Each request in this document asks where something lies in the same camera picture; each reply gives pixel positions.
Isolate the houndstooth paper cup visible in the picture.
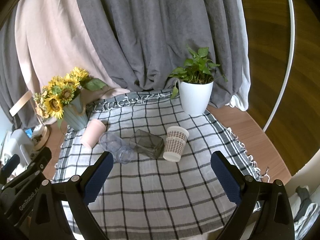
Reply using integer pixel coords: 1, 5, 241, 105
163, 126, 189, 162

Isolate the clear plastic cup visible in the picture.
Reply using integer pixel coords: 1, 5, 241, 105
99, 132, 135, 164

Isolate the pink cup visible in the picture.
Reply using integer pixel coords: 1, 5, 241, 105
81, 119, 106, 148

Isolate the grey square glass cup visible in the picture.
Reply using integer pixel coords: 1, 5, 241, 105
129, 129, 164, 159

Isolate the white grey cloth pile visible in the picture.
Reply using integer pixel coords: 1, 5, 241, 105
289, 185, 319, 239

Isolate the white box appliance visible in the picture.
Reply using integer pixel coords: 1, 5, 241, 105
1, 129, 34, 167

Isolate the teal ribbed vase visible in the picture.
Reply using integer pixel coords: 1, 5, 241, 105
63, 94, 88, 131

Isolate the sunflower bouquet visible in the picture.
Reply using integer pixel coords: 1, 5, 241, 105
34, 67, 107, 125

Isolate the checked grey tablecloth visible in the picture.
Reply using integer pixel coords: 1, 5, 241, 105
51, 89, 271, 240

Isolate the white plant pot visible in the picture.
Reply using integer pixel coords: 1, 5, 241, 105
179, 81, 214, 115

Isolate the white hoop stand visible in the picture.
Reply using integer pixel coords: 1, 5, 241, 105
262, 0, 296, 132

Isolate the pink curtain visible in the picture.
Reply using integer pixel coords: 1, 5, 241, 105
15, 0, 131, 126

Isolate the green pothos plant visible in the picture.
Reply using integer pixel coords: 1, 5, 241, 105
169, 44, 228, 85

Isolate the grey curtain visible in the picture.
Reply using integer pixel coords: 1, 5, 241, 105
1, 0, 251, 128

